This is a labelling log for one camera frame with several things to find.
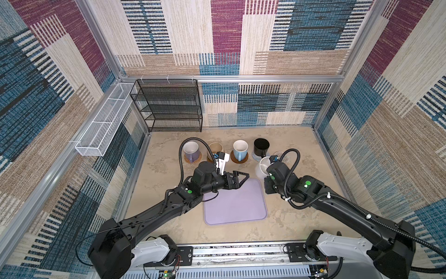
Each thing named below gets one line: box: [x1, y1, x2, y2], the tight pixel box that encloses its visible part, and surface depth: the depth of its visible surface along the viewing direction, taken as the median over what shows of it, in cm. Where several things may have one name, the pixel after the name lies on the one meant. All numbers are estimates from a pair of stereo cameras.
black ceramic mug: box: [253, 137, 271, 159], surface depth 101 cm
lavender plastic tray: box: [203, 178, 268, 225], surface depth 87 cm
